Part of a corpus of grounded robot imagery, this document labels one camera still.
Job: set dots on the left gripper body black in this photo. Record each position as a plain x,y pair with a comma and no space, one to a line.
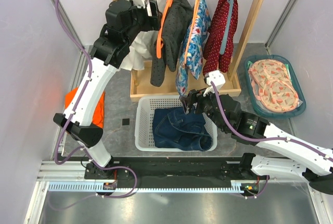
152,23

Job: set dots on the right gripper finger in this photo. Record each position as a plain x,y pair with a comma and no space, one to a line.
187,99
189,107

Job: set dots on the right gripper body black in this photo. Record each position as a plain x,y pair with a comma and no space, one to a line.
203,102

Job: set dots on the blue denim skirt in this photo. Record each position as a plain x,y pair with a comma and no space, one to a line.
172,128

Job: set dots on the white pleated skirt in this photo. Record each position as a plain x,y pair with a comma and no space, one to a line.
142,47

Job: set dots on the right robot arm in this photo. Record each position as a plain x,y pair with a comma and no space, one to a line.
301,159

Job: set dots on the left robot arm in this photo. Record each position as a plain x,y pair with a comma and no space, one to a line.
124,21

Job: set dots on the orange hanger of black garment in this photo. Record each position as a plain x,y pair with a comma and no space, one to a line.
159,43

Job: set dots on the orange hanger of floral garment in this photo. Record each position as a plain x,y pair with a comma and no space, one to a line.
195,11

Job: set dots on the blue-grey hanger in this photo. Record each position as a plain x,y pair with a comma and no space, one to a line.
227,27

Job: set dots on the black dotted garment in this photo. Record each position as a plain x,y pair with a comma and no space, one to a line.
174,29

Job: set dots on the red polka dot garment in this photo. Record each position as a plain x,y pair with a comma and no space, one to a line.
211,52

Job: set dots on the blue floral garment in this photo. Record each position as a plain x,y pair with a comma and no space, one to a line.
194,64

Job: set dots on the wooden clothes rack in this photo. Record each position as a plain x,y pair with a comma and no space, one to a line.
140,85

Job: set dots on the white plastic basket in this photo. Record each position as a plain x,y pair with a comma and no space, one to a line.
144,117

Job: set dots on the small black square tile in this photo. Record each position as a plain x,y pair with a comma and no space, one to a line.
125,121

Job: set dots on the peach patterned garment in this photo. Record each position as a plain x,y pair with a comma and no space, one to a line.
272,86

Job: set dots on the orange cloth on floor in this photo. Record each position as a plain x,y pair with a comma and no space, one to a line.
99,113

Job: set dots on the teal plastic basket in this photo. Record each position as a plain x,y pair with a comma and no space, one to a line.
256,104

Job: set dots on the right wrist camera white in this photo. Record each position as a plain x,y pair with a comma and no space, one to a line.
217,78

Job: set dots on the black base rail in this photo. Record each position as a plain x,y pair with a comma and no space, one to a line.
176,172

